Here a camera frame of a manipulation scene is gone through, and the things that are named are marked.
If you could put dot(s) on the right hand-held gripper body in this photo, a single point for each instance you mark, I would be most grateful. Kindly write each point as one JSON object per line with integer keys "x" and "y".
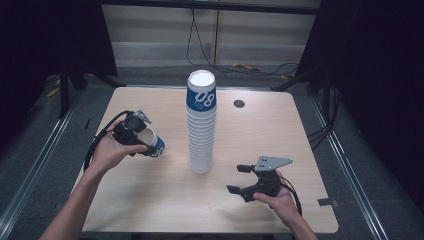
{"x": 271, "y": 163}

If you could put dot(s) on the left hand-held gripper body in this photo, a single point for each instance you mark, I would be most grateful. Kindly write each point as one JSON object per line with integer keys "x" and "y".
{"x": 130, "y": 131}

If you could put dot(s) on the blue banded paper cup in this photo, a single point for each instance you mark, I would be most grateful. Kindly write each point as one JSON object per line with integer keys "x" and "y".
{"x": 151, "y": 140}

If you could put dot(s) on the stack of white paper cups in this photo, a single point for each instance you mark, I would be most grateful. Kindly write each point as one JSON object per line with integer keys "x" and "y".
{"x": 200, "y": 133}

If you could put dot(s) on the person's left hand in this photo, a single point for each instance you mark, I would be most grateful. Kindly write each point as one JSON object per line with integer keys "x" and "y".
{"x": 106, "y": 151}

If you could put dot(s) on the person's right hand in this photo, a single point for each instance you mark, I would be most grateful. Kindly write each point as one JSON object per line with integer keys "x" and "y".
{"x": 283, "y": 205}

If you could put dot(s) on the dark round table grommet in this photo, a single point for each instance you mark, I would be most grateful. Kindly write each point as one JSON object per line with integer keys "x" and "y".
{"x": 239, "y": 103}

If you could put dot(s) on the grey tape strip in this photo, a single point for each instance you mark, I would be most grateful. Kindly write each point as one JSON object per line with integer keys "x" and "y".
{"x": 327, "y": 202}

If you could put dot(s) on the black metal stand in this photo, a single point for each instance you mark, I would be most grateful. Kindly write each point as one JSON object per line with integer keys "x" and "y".
{"x": 64, "y": 93}
{"x": 293, "y": 81}

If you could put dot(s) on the yellow tape scrap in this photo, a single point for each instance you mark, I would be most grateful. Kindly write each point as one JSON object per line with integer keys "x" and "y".
{"x": 246, "y": 66}
{"x": 52, "y": 92}

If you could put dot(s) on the dark curtain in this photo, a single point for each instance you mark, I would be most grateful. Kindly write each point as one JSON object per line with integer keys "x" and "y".
{"x": 50, "y": 40}
{"x": 376, "y": 66}

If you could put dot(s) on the black overhead bar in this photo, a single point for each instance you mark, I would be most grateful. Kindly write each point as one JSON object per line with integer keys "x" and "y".
{"x": 213, "y": 6}

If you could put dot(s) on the metal floor rail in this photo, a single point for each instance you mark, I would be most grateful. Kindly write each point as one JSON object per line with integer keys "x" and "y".
{"x": 36, "y": 160}
{"x": 346, "y": 166}

